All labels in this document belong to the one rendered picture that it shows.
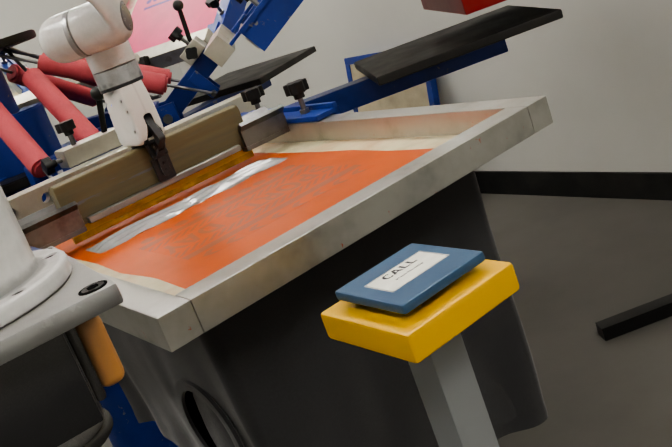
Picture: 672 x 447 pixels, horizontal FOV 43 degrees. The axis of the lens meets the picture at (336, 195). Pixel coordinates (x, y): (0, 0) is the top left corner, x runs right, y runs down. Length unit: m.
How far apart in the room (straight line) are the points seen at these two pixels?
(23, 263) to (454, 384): 0.44
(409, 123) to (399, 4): 2.70
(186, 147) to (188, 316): 0.68
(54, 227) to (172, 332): 0.59
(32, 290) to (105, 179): 0.99
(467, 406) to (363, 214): 0.25
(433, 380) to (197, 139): 0.83
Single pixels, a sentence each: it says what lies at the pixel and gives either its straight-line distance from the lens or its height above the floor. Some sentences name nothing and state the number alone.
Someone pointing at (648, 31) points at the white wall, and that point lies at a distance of 3.19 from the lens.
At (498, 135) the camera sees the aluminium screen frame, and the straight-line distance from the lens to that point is 1.09.
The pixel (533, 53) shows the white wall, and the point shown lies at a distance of 3.53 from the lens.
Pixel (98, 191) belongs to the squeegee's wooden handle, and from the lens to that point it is 1.44.
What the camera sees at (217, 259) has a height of 0.95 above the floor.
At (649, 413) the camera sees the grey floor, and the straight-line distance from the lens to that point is 2.25.
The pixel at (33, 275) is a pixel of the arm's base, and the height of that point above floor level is 1.15.
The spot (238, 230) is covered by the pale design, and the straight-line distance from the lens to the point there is 1.16.
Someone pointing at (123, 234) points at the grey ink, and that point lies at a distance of 1.38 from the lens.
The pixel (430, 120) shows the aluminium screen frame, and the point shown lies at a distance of 1.27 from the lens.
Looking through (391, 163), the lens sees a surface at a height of 0.95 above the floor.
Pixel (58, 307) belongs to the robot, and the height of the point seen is 1.14.
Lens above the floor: 1.25
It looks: 15 degrees down
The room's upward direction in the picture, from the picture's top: 20 degrees counter-clockwise
